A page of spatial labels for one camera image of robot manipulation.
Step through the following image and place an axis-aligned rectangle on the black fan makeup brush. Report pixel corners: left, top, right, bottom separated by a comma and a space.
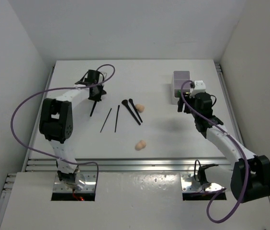
90, 90, 107, 117

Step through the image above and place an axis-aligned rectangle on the thin black eyeliner pencil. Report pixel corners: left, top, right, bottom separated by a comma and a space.
100, 108, 112, 133

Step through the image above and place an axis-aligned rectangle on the large black powder brush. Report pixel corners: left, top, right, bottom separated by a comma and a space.
121, 99, 141, 125

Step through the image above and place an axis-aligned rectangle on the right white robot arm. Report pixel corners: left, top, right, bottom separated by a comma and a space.
178, 92, 270, 203

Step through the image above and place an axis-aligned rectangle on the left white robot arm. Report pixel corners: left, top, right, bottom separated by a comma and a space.
39, 69, 106, 188

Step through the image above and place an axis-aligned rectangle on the upper beige makeup sponge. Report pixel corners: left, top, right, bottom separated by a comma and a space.
135, 104, 145, 113

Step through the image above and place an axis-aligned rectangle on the beige makeup sponge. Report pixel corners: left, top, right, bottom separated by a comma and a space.
135, 104, 145, 113
135, 140, 146, 151

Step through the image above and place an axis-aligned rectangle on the lower beige makeup sponge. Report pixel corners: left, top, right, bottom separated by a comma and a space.
135, 140, 146, 151

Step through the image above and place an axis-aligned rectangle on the white organizer box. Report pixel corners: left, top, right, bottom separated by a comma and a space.
170, 70, 190, 105

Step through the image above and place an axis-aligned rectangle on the small black blending brush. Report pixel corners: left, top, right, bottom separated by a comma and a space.
129, 99, 143, 123

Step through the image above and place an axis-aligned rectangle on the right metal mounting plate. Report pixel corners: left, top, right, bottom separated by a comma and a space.
180, 172, 223, 195

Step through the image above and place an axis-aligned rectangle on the metal mounting plate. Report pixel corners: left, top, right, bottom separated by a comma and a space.
180, 172, 223, 195
53, 169, 97, 193

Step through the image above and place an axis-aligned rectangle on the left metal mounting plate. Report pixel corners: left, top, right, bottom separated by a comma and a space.
53, 169, 97, 193

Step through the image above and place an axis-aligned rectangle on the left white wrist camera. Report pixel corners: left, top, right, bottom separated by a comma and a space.
100, 71, 107, 81

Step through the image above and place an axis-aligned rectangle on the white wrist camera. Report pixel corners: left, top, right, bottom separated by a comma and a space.
190, 80, 206, 97
100, 71, 107, 81

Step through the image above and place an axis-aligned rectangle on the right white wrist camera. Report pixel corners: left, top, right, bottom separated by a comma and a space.
190, 80, 206, 97

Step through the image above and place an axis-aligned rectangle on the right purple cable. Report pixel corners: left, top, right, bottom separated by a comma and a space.
180, 80, 249, 223

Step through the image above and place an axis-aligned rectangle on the purple cable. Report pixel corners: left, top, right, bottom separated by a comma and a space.
180, 80, 249, 223
10, 63, 116, 185

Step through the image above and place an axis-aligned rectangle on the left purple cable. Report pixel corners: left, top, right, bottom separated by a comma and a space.
10, 63, 116, 185

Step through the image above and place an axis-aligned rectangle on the aluminium frame rail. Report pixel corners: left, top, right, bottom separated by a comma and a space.
0, 61, 260, 230

